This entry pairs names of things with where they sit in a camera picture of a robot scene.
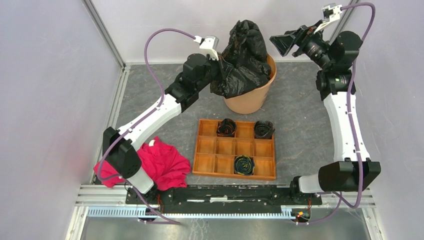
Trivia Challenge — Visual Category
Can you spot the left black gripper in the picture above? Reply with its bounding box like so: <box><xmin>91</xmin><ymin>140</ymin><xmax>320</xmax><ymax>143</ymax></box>
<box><xmin>196</xmin><ymin>52</ymin><xmax>234</xmax><ymax>92</ymax></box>

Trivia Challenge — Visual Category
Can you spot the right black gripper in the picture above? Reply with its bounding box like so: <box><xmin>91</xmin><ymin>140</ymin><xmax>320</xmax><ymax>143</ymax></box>
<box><xmin>270</xmin><ymin>19</ymin><xmax>334</xmax><ymax>70</ymax></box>

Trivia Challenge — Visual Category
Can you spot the black trash bag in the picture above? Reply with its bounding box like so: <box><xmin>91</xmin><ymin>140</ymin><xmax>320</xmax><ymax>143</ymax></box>
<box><xmin>209</xmin><ymin>19</ymin><xmax>271</xmax><ymax>99</ymax></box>

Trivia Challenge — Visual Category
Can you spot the orange trash bin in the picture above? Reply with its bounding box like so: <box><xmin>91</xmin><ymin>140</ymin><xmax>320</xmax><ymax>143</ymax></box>
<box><xmin>224</xmin><ymin>54</ymin><xmax>277</xmax><ymax>115</ymax></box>

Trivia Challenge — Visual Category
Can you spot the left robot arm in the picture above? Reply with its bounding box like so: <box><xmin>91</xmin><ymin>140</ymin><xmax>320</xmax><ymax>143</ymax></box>
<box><xmin>99</xmin><ymin>53</ymin><xmax>228</xmax><ymax>204</ymax></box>

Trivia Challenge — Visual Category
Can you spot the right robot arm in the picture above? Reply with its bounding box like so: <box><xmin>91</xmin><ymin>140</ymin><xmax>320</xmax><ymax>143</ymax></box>
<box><xmin>269</xmin><ymin>25</ymin><xmax>382</xmax><ymax>204</ymax></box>

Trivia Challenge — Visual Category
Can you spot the rolled black bag, top middle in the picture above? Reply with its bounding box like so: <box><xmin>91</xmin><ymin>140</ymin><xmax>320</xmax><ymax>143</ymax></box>
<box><xmin>216</xmin><ymin>118</ymin><xmax>237</xmax><ymax>138</ymax></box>

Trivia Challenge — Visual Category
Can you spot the rolled black bag, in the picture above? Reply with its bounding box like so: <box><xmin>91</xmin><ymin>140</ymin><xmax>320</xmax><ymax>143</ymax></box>
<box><xmin>216</xmin><ymin>118</ymin><xmax>237</xmax><ymax>138</ymax></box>
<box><xmin>253</xmin><ymin>120</ymin><xmax>275</xmax><ymax>140</ymax></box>
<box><xmin>233</xmin><ymin>155</ymin><xmax>255</xmax><ymax>176</ymax></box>

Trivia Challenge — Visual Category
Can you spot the rolled black bag, top right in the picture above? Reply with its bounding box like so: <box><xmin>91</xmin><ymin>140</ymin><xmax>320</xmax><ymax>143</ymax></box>
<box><xmin>253</xmin><ymin>120</ymin><xmax>275</xmax><ymax>140</ymax></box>

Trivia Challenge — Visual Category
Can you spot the orange wooden divider tray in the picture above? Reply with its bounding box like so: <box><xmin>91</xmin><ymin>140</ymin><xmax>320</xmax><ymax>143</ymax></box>
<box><xmin>192</xmin><ymin>119</ymin><xmax>277</xmax><ymax>181</ymax></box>

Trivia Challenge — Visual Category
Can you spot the rolled black bag, bottom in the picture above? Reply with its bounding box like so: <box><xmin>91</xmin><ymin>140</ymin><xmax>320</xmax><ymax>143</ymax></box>
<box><xmin>233</xmin><ymin>155</ymin><xmax>255</xmax><ymax>176</ymax></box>

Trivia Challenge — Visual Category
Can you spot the red cloth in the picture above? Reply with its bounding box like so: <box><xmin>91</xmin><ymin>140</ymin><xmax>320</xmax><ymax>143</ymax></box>
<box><xmin>93</xmin><ymin>135</ymin><xmax>192</xmax><ymax>192</ymax></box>

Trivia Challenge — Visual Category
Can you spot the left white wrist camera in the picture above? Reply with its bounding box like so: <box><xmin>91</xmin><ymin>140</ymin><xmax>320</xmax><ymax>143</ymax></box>
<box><xmin>193</xmin><ymin>35</ymin><xmax>219</xmax><ymax>61</ymax></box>

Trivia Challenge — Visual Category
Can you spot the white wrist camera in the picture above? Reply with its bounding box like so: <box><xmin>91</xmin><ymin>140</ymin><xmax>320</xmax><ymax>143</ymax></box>
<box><xmin>314</xmin><ymin>3</ymin><xmax>342</xmax><ymax>33</ymax></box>
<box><xmin>193</xmin><ymin>35</ymin><xmax>219</xmax><ymax>61</ymax></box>

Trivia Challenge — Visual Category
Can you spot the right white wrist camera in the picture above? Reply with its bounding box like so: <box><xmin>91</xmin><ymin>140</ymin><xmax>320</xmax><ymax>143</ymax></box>
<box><xmin>314</xmin><ymin>3</ymin><xmax>342</xmax><ymax>33</ymax></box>

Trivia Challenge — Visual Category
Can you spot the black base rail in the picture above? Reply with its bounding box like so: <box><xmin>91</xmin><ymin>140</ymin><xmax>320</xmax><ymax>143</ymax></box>
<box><xmin>144</xmin><ymin>184</ymin><xmax>323</xmax><ymax>214</ymax></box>

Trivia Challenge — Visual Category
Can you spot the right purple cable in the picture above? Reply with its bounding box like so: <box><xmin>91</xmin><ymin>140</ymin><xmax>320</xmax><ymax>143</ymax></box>
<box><xmin>294</xmin><ymin>1</ymin><xmax>377</xmax><ymax>226</ymax></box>

